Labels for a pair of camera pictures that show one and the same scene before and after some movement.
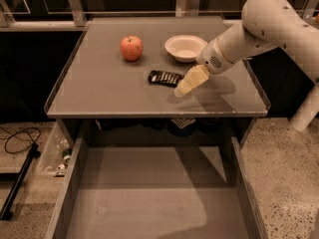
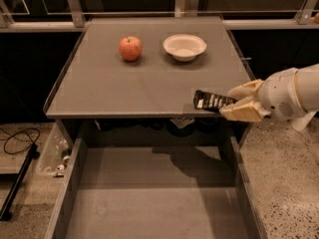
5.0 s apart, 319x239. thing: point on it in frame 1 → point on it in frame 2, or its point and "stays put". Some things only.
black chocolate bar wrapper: (164, 78) → (210, 102)
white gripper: (209, 59) → (278, 94)
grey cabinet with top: (118, 83) stays put
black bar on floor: (5, 211) stays put
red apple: (131, 48) stays put
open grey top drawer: (157, 192) stays put
